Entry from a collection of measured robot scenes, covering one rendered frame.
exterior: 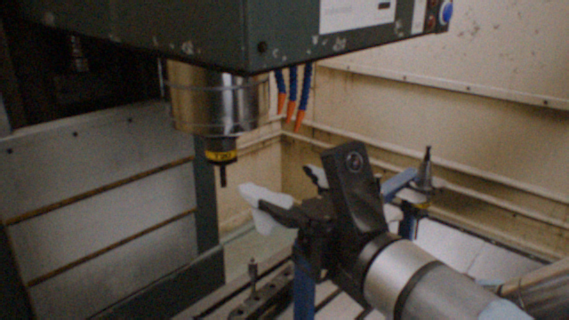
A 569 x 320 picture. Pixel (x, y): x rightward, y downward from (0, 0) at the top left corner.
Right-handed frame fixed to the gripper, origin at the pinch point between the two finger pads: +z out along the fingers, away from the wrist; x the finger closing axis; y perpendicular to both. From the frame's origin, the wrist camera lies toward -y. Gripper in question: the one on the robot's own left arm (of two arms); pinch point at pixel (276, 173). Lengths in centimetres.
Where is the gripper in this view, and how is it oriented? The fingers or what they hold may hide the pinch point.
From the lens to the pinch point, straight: 58.7
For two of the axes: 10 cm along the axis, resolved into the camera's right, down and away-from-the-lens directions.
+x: 8.2, -2.4, 5.3
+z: -5.8, -3.7, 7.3
